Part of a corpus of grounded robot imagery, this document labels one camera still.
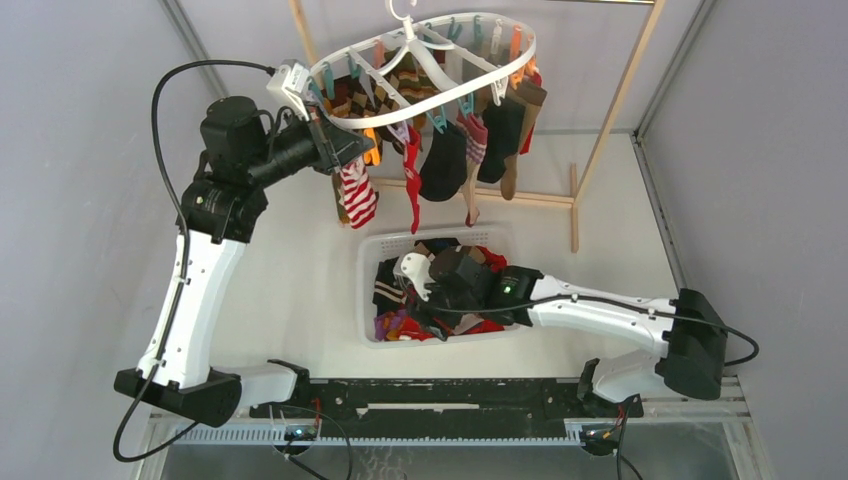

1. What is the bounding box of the brown striped hanging sock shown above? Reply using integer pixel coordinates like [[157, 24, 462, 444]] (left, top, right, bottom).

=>
[[378, 53, 440, 131]]

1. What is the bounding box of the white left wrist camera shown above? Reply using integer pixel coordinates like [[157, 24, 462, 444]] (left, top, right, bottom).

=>
[[266, 60, 310, 121]]

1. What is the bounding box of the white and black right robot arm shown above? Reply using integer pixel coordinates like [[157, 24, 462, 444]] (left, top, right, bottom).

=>
[[394, 247, 729, 416]]

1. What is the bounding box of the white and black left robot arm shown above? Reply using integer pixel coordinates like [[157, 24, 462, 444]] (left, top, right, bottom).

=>
[[113, 96, 375, 427]]

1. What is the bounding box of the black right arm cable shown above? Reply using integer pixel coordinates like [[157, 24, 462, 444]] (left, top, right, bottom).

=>
[[404, 291, 761, 480]]

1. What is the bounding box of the black hanging sock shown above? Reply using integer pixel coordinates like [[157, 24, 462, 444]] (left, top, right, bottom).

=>
[[419, 123, 467, 202]]

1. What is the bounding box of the orange clothespin clip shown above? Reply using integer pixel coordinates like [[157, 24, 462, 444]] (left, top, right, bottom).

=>
[[362, 128, 382, 166]]

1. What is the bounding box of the olive and orange sock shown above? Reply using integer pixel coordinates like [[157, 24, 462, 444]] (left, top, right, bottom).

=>
[[331, 172, 350, 226]]

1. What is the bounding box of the argyle brown hanging sock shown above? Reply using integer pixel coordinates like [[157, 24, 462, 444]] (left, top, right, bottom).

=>
[[322, 74, 391, 118]]

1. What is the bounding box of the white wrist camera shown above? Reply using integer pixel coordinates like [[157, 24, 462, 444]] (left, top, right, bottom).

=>
[[393, 252, 435, 301], [266, 60, 310, 121]]

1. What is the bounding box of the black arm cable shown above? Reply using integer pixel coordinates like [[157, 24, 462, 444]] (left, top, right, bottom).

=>
[[404, 291, 761, 480], [112, 60, 277, 464]]

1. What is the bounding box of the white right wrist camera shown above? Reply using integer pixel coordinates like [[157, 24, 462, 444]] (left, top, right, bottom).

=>
[[393, 252, 435, 301]]

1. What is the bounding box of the red santa hanging sock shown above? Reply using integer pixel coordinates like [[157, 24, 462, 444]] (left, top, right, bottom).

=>
[[403, 126, 422, 234]]

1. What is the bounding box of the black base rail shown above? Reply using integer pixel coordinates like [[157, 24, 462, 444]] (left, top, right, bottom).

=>
[[249, 370, 643, 441]]

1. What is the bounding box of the black sock in basket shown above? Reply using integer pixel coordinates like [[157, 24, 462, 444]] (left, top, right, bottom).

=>
[[372, 257, 406, 316]]

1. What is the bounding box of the red white striped sock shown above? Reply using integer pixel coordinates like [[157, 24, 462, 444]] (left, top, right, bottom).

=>
[[340, 156, 378, 229]]

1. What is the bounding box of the white round clip hanger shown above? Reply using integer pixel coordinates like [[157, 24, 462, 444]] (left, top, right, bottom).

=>
[[308, 1, 537, 131]]

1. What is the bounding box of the purple orange sock in basket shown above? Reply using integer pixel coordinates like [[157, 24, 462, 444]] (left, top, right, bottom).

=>
[[374, 310, 431, 342]]

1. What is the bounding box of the purple striped tan hanging sock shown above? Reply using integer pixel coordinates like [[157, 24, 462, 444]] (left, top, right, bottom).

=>
[[457, 113, 488, 227]]

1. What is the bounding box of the red santa sock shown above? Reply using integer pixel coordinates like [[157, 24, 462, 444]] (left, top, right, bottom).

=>
[[396, 245, 506, 341], [403, 126, 422, 234]]

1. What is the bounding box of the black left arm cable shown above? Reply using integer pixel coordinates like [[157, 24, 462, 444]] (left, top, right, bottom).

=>
[[112, 60, 277, 464]]

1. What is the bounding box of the white plastic laundry basket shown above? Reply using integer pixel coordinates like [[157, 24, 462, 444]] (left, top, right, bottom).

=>
[[356, 225, 529, 348]]

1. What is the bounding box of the wooden drying rack frame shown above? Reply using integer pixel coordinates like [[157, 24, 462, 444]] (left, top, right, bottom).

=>
[[304, 1, 663, 249]]

